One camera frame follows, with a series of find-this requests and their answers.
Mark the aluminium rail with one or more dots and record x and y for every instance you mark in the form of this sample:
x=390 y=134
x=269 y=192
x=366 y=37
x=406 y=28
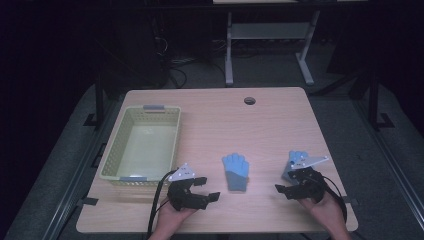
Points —
x=391 y=160
x=71 y=180

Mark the person's right hand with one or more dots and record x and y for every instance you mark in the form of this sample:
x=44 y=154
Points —
x=328 y=211

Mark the white metal table frame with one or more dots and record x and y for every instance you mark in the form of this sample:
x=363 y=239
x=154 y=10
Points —
x=268 y=31

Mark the person's left hand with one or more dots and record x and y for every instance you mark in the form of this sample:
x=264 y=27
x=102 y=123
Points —
x=170 y=218

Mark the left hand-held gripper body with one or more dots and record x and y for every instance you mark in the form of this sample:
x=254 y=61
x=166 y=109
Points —
x=181 y=195

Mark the black metal stand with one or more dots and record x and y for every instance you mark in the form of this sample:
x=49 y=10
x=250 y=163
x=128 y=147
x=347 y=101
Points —
x=99 y=103
x=374 y=100

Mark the dark tape strip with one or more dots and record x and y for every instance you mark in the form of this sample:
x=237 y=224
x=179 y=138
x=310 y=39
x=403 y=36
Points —
x=346 y=200
x=88 y=201

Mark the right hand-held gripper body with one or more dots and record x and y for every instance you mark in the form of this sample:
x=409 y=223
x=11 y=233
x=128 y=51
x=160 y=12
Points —
x=308 y=185

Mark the blue knit glove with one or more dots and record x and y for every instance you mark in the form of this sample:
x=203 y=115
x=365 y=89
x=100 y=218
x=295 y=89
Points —
x=295 y=156
x=236 y=171

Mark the pale yellow plastic basket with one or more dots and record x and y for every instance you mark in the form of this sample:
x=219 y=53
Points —
x=146 y=150

